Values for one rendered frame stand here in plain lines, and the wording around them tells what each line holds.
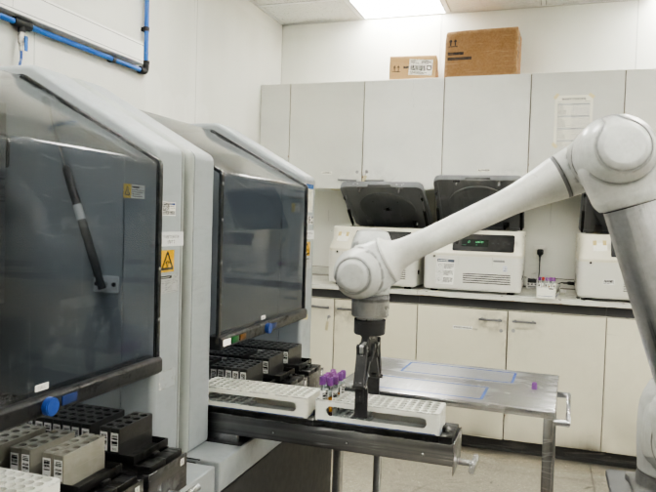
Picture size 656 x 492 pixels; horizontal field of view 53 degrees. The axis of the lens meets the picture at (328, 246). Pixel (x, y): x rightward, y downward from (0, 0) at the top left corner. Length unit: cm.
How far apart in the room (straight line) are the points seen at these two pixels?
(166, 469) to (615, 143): 104
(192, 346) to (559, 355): 263
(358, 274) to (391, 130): 297
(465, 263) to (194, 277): 248
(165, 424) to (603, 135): 106
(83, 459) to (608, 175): 107
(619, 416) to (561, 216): 129
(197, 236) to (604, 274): 268
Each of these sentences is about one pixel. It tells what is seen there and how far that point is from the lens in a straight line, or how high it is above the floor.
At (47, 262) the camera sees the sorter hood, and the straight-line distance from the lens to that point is 114.
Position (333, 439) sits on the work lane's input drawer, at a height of 78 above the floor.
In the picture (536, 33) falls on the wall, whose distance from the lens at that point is 459.
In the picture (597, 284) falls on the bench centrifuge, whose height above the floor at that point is 99.
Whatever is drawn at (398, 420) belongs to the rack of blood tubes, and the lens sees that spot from 165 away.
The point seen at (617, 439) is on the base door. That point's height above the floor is 16.
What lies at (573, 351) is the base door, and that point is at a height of 61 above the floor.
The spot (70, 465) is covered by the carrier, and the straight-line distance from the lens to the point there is 126.
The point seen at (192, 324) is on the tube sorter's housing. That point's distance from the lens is 156.
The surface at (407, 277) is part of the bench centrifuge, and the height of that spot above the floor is 97.
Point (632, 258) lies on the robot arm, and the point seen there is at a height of 124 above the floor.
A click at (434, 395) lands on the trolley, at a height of 82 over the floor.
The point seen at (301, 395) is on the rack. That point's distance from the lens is 163.
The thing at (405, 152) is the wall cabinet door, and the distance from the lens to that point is 420.
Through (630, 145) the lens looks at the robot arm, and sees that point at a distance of 129.
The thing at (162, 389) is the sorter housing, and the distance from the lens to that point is 148.
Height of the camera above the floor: 129
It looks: 2 degrees down
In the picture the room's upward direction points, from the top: 2 degrees clockwise
